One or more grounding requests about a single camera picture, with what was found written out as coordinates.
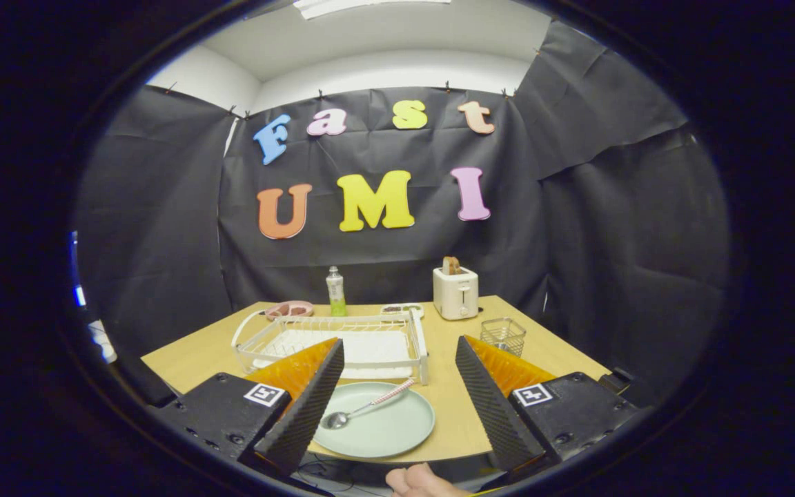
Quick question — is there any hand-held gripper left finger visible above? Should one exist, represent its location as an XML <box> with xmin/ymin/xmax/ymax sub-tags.
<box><xmin>153</xmin><ymin>337</ymin><xmax>345</xmax><ymax>477</ymax></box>

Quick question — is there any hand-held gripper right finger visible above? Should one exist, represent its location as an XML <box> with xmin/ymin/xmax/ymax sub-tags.
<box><xmin>455</xmin><ymin>335</ymin><xmax>640</xmax><ymax>474</ymax></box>

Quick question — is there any pink handled metal spoon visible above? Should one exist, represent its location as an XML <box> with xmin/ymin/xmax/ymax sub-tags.
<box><xmin>320</xmin><ymin>378</ymin><xmax>416</xmax><ymax>430</ymax></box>

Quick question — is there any metal wire basket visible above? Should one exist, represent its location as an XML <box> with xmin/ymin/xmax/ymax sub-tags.
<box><xmin>480</xmin><ymin>317</ymin><xmax>527</xmax><ymax>358</ymax></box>

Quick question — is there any mint green plate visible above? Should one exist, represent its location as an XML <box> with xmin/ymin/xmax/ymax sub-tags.
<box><xmin>313</xmin><ymin>382</ymin><xmax>436</xmax><ymax>459</ymax></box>

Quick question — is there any white dish rack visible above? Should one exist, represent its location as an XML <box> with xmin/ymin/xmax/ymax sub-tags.
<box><xmin>231</xmin><ymin>309</ymin><xmax>430</xmax><ymax>386</ymax></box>

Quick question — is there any pink divided plate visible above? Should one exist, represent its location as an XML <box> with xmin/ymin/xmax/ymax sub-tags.
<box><xmin>264</xmin><ymin>300</ymin><xmax>315</xmax><ymax>322</ymax></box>

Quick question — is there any green dish soap bottle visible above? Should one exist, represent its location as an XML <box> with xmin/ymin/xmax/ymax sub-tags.
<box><xmin>326</xmin><ymin>266</ymin><xmax>347</xmax><ymax>317</ymax></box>

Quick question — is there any white toaster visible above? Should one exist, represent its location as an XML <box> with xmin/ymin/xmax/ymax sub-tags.
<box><xmin>433</xmin><ymin>266</ymin><xmax>479</xmax><ymax>321</ymax></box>

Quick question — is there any black backdrop cloth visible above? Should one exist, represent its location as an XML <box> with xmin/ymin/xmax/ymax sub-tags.
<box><xmin>73</xmin><ymin>21</ymin><xmax>729</xmax><ymax>408</ymax></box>

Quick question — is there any white object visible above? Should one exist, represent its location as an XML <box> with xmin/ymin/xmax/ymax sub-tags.
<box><xmin>88</xmin><ymin>320</ymin><xmax>117</xmax><ymax>364</ymax></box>

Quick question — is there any ceiling light panel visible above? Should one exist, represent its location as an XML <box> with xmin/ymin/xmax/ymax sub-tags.
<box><xmin>293</xmin><ymin>0</ymin><xmax>452</xmax><ymax>20</ymax></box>

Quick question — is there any black cable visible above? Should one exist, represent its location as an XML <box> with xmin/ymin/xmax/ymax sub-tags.
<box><xmin>300</xmin><ymin>457</ymin><xmax>386</xmax><ymax>495</ymax></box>

